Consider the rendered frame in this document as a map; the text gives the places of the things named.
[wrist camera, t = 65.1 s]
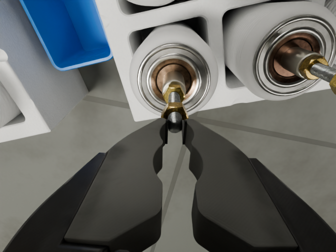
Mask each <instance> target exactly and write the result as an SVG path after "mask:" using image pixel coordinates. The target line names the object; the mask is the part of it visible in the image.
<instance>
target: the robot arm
mask: <svg viewBox="0 0 336 252"><path fill-rule="evenodd" d="M168 124H169V120H168V119H165V118H158V119H156V120H154V121H153V122H151V123H149V124H147V125H145V126H143V127H141V128H140V129H138V130H136V131H134V132H132V133H131V134H129V135H127V136H126V137H124V138H123V139H121V140H120V141H119V142H117V143H116V144H115V145H114V146H112V147H111V148H110V149H109V150H108V151H107V152H106V153H104V152H99V153H98V154H97V155H96V156H95V157H93V158H92V159H91V160H90V161H89V162H88V163H87V164H86V165H84V166H83V167H82V168H81V169H80V170H79V171H78V172H77V173H75V174H74V175H73V176H72V177H71V178H70V179H69V180H67V181H66V182H65V183H64V184H63V185H62V186H61V187H60V188H58V189H57V190H56V191H55V192H54V193H53V194H52V195H51V196H49V197H48V198H47V199H46V200H45V201H44V202H43V203H42V204H41V205H40V206H39V207H38V208H37V209H36V210H35V211H34V212H33V213H32V214H31V216H30V217H29V218H28V219H27V220H26V221H25V222H24V224H23V225H22V226H21V227H20V229H19V230H18V231H17V232H16V234H15V235H14V236H13V238H12V239H11V240H10V242H9V243H8V244H7V246H6V247H5V249H4V250H3V252H143V251H144V250H146V249H147V248H149V247H150V246H152V245H154V244H155V243H156V242H157V241H158V240H159V239H160V236H161V227H162V200H163V183H162V181H161V180H160V179H159V177H158V176H157V174H158V173H159V171H160V170H161V169H162V167H163V147H164V146H165V144H168ZM181 133H182V144H183V145H185V146H186V147H187V148H188V150H189V151H190V159H189V170H190V171H191V172H192V173H193V175H194V176H195V178H196V180H197V182H196V184H195V189H194V196H193V203H192V210H191V218H192V229H193V236H194V239H195V241H196V242H197V243H198V244H199V245H200V246H202V247H203V248H205V249H206V250H207V251H209V252H336V233H335V232H334V231H333V229H332V228H331V227H330V226H329V225H328V224H327V223H326V222H325V221H324V220H323V219H322V218H321V217H320V216H319V215H318V214H317V213H316V212H315V211H314V210H313V209H312V208H311V207H310V206H309V205H308V204H307V203H306V202H304V201H303V200H302V199H301V198H300V197H299V196H298V195H297V194H296V193H294V192H293V191H292V190H291V189H290V188H289V187H288V186H287V185H286V184H284V183H283V182H282V181H281V180H280V179H279V178H278V177H277V176H275V175H274V174H273V173H272V172H271V171H270V170H269V169H268V168H267V167H265V166H264V165H263V164H262V163H261V162H260V161H259V160H258V159H257V158H248V157H247V156H246V155H245V154H244V153H243V152H242V151H241V150H240V149H239V148H238V147H236V146H235V145H234V144H233V143H231V142H230V141H229V140H227V139H226V138H224V137H223V136H221V135H219V134H218V133H216V132H214V131H213V130H211V129H209V128H207V127H206V126H204V125H202V124H201V123H199V122H197V121H196V120H194V119H185V120H182V130H181Z"/></svg>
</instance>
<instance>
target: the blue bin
mask: <svg viewBox="0 0 336 252"><path fill-rule="evenodd" d="M19 1H20V3H21V5H22V7H23V9H24V11H25V13H26V14H27V16H28V18H29V20H30V22H31V24H32V26H33V28H34V30H35V32H36V34H37V36H38V38H39V40H40V42H41V44H42V46H43V48H44V50H45V52H46V54H47V56H48V58H49V60H50V61H51V63H52V65H53V66H54V67H55V68H56V69H57V70H59V71H69V70H73V69H77V68H81V67H85V66H89V65H93V64H97V63H102V62H106V61H109V60H111V59H112V58H113V57H114V56H113V53H112V50H111V47H110V44H109V41H108V38H107V35H106V32H105V29H104V25H103V22H102V19H101V17H100V14H99V10H98V7H97V4H96V1H95V0H19Z"/></svg>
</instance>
